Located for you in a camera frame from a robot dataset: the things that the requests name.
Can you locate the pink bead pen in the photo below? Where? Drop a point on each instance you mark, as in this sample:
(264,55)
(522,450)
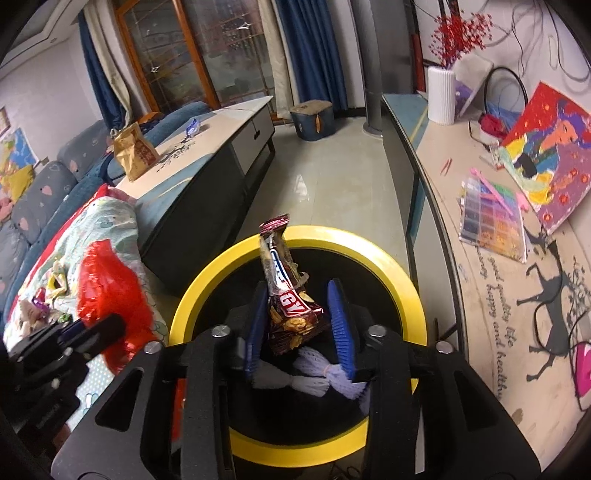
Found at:
(498,190)

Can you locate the blue snack wrapper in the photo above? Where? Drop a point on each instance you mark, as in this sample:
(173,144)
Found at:
(193,127)

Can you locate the yellow round trash bin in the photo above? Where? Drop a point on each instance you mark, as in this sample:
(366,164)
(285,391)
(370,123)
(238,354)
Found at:
(212,277)

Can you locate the blue storage stool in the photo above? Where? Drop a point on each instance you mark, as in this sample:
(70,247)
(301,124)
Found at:
(311,122)

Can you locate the blue grey sofa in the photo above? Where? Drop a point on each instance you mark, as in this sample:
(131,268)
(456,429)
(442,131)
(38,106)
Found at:
(41,194)

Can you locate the red plastic bag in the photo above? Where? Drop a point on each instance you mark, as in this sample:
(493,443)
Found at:
(111,286)

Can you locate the wall poster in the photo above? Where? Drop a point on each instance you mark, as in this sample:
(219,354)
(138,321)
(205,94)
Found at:
(16,152)

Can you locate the grey coffee table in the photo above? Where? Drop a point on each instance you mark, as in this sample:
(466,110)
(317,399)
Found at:
(203,184)

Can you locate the colourful bead painting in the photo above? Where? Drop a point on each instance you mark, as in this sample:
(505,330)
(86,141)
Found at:
(549,152)

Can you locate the black hoop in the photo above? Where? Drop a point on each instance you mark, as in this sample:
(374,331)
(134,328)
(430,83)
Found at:
(489,85)

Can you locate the white board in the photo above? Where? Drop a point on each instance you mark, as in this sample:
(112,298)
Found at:
(473,78)

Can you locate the red yarn bundle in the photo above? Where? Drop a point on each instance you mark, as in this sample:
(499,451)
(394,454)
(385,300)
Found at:
(491,125)

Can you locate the purple snack wrapper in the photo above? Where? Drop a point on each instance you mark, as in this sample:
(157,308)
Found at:
(39,305)

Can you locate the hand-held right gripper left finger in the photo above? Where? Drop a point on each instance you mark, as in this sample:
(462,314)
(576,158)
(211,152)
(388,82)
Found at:
(256,332)

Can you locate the white paper roll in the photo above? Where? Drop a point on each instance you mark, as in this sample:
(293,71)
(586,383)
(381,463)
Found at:
(441,97)

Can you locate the white tassel candy wrapper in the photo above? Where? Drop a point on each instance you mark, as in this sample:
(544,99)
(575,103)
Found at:
(314,381)

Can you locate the brown snack wrapper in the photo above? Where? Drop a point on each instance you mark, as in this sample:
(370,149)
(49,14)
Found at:
(286,314)

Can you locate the brown paper bag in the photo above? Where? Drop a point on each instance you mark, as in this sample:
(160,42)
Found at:
(136,154)

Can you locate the cartoon printed blanket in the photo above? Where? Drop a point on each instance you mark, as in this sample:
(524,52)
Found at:
(106,217)

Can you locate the clear bead tray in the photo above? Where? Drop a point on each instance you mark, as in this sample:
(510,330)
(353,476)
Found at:
(494,226)

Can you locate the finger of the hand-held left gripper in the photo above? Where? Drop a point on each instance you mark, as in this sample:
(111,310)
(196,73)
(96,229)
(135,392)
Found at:
(99,332)

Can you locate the wooden framed glass door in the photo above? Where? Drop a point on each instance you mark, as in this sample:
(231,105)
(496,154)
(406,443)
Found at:
(184,50)

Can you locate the red berry branches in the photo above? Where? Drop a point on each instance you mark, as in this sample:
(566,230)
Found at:
(457,37)

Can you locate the beige curtain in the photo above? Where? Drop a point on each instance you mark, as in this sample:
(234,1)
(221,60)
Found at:
(277,60)

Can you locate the grey tower fan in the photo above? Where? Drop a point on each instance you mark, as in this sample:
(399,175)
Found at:
(369,69)

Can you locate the blue curtain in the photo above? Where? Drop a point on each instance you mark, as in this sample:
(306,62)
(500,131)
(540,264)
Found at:
(314,50)
(99,87)

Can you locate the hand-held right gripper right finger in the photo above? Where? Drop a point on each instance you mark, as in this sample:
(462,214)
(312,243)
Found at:
(339,323)

